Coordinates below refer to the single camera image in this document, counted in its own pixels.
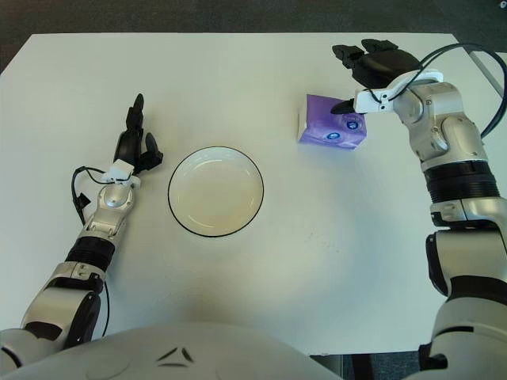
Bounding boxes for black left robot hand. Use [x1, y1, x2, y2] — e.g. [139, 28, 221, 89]
[113, 93, 165, 175]

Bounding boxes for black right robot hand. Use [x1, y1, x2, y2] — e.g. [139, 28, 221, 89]
[330, 38, 423, 116]

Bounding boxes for purple tissue paper pack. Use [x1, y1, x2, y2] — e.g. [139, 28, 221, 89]
[296, 93, 368, 151]

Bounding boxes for white plate with black rim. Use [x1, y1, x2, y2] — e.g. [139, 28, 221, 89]
[167, 146, 265, 238]

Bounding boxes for white neighbouring table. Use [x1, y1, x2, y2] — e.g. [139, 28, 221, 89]
[469, 49, 507, 96]

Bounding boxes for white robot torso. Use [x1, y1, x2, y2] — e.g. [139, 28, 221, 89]
[0, 322, 318, 380]

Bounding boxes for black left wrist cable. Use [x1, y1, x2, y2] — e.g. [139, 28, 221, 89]
[71, 165, 110, 226]

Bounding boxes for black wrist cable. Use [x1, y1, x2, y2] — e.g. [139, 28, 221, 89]
[71, 165, 110, 226]
[386, 41, 507, 139]

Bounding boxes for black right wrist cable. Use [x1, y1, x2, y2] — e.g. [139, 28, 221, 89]
[386, 41, 507, 139]

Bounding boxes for thin black elbow cable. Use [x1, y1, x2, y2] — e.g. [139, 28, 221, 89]
[101, 283, 111, 336]

